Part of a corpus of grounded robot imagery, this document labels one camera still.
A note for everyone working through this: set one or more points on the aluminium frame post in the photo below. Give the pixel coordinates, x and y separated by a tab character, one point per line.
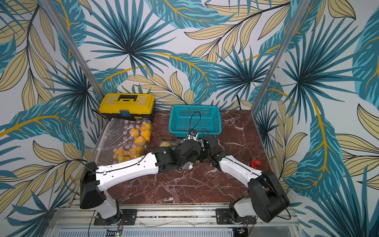
58	22
302	7

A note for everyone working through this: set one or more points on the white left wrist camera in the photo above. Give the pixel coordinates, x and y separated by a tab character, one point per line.
193	135

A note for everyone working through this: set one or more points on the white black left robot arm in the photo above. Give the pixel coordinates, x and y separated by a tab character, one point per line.
96	180

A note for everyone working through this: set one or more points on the orange fruits in left bag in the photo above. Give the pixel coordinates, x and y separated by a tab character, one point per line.
141	133

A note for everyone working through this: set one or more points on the yellow black toolbox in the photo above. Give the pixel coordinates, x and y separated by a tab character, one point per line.
129	106

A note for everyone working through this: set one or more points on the teal plastic basket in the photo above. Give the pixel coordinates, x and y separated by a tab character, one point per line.
203	119

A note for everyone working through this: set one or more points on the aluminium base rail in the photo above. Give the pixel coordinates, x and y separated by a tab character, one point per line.
170	220

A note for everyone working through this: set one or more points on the dotted zip-top bag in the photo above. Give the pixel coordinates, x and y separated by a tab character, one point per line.
105	154
118	130

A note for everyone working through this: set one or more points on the left aluminium frame post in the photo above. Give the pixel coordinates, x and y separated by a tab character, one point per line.
58	22

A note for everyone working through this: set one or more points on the yellow fruits in middle bag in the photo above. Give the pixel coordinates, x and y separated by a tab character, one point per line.
127	153

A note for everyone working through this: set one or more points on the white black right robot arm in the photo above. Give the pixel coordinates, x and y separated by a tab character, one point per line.
267	197

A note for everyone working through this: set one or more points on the right aluminium frame post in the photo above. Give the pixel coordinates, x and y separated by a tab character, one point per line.
302	7

